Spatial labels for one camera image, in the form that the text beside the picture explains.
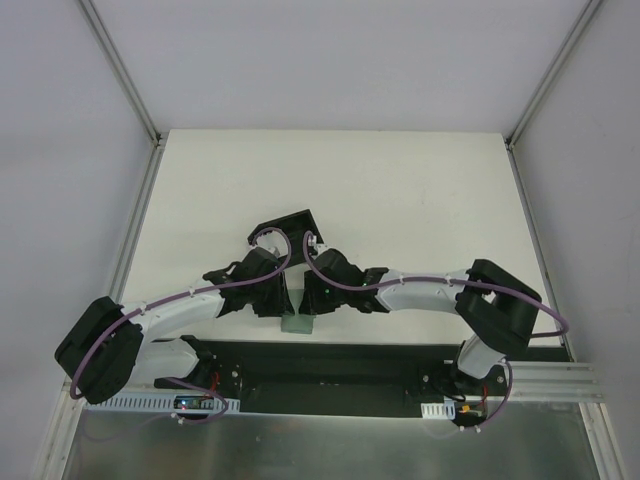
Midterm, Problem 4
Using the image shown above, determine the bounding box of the purple cable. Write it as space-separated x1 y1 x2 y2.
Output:
303 230 570 339
69 227 294 400

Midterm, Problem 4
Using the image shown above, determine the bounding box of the right aluminium frame post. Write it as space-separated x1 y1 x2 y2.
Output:
504 0 606 151

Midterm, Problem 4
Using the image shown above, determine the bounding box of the aluminium front rail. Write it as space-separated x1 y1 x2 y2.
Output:
504 361 604 403

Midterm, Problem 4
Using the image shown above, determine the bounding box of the aluminium frame post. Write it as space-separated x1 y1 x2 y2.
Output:
74 0 169 146
504 0 606 151

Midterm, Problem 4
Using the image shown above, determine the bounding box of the left white cable duct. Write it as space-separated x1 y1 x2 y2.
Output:
87 393 240 415

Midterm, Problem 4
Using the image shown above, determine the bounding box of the black plastic card box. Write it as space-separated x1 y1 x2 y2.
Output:
247 209 324 267

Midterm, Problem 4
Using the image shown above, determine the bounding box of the left aluminium frame post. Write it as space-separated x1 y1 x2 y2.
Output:
74 0 169 146

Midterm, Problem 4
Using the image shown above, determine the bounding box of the white cable duct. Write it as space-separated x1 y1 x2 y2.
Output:
87 393 240 415
420 402 456 421

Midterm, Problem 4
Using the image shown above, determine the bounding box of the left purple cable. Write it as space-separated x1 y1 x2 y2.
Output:
69 227 294 400

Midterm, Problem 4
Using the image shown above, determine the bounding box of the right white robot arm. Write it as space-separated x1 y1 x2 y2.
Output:
299 248 541 395

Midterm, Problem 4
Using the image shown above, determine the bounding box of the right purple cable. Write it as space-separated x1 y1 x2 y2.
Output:
303 230 570 339

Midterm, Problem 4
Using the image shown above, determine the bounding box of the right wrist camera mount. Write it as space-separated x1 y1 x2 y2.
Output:
308 235 328 255

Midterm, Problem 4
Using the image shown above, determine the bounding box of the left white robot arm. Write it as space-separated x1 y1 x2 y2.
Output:
54 247 292 405

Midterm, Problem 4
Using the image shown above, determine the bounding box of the green leather card holder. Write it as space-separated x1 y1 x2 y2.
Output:
280 289 316 335

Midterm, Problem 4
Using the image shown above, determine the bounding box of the right white cable duct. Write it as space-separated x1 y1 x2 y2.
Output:
420 402 456 421

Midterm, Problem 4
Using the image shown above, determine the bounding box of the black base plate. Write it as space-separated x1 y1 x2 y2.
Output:
149 337 574 416

